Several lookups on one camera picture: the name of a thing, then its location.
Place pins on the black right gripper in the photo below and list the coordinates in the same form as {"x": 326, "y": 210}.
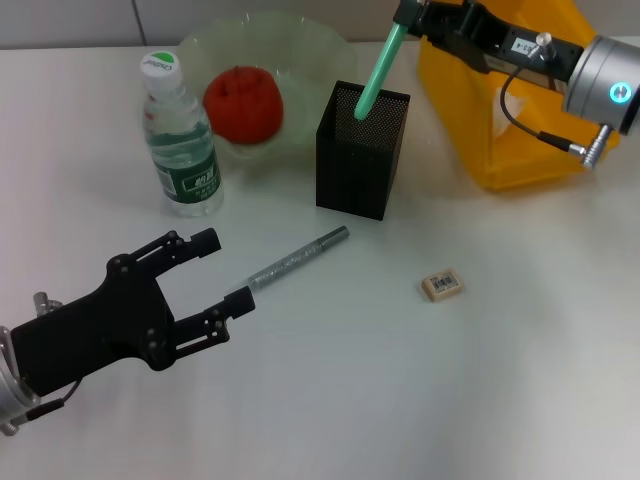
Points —
{"x": 500, "y": 50}

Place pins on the red apple-shaped object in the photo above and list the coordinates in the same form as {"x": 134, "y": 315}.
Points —
{"x": 242, "y": 107}

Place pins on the silver glitter pen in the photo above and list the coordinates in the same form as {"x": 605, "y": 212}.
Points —
{"x": 300, "y": 255}

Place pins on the yellow plastic bin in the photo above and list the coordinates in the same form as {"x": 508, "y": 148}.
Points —
{"x": 525, "y": 160}

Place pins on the green label water bottle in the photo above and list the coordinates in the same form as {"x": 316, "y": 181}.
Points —
{"x": 190, "y": 185}

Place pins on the green pen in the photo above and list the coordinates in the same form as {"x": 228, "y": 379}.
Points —
{"x": 380, "y": 65}

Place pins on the green glass fruit plate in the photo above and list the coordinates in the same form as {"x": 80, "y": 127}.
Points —
{"x": 320, "y": 75}

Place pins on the black mesh pen holder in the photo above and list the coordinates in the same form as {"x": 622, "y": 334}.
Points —
{"x": 350, "y": 175}

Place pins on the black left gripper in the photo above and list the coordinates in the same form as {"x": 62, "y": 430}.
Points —
{"x": 100, "y": 330}

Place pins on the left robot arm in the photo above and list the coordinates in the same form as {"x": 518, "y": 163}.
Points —
{"x": 10, "y": 395}

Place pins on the beige eraser with barcode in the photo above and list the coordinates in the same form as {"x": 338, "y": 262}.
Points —
{"x": 442, "y": 285}

